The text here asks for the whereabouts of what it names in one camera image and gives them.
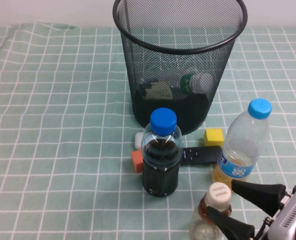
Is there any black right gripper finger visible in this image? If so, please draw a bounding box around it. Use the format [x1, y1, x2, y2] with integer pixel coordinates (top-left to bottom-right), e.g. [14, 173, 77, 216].
[207, 206, 255, 240]
[231, 179, 286, 218]

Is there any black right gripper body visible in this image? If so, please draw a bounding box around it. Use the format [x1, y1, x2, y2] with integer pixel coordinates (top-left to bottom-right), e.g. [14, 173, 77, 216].
[253, 184, 296, 240]

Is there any small bottle beige cap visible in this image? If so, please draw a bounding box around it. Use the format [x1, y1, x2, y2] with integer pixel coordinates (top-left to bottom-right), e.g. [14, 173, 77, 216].
[189, 181, 232, 240]

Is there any clear bottle white cap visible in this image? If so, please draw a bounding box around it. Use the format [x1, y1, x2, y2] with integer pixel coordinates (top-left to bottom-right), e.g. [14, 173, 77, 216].
[137, 72, 215, 101]

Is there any black mesh wastebasket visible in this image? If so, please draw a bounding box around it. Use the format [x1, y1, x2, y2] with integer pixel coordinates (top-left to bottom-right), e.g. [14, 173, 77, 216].
[112, 0, 248, 136]

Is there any yellow liquid bottle blue cap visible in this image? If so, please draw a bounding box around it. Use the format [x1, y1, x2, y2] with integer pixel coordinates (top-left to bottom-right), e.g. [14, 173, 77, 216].
[212, 98, 272, 193]

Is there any black remote control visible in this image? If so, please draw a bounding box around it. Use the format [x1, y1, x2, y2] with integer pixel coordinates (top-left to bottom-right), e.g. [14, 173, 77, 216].
[180, 145, 223, 165]

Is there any yellow cube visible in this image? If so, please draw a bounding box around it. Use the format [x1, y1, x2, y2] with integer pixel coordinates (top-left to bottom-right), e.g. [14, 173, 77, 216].
[203, 128, 224, 148]

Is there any dark liquid bottle blue cap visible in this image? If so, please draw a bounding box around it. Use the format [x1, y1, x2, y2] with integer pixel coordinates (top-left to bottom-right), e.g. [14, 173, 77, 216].
[140, 107, 183, 198]

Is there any orange cube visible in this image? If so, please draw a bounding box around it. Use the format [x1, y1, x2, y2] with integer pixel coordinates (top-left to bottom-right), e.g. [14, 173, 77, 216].
[130, 149, 144, 174]

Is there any small white cube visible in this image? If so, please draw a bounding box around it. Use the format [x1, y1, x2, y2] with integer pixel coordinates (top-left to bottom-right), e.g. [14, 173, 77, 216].
[134, 131, 145, 150]

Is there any green checkered tablecloth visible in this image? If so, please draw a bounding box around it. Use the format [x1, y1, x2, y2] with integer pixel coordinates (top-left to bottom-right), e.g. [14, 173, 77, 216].
[0, 22, 296, 240]

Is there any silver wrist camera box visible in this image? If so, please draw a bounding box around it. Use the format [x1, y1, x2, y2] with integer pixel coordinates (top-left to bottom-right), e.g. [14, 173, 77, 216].
[267, 183, 296, 240]

